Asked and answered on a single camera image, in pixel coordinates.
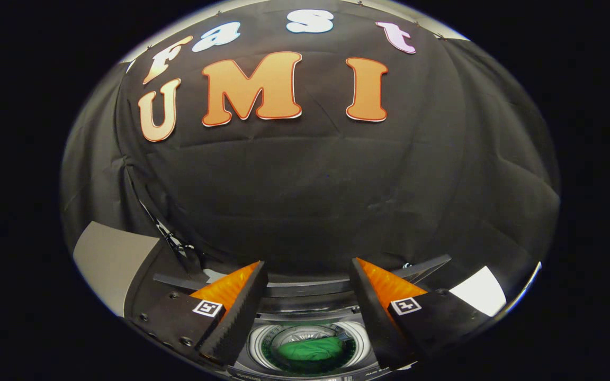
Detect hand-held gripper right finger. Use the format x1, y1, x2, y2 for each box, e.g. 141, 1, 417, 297
350, 258, 491, 370

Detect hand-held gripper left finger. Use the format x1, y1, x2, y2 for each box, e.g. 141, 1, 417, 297
128, 260, 268, 368

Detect grey washing machine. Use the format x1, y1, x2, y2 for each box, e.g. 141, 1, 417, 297
125, 249, 409, 381

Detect dark transparent washing machine lid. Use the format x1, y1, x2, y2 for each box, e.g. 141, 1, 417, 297
152, 254, 452, 298

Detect green polo shirt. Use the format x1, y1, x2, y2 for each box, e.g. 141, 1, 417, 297
276, 337, 345, 362

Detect white flat board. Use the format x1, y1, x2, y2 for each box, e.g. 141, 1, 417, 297
449, 266, 507, 318

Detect black backdrop cloth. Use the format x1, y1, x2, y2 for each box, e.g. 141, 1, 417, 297
60, 0, 561, 318

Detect thin black cable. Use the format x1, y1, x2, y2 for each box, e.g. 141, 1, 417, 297
124, 158, 195, 268

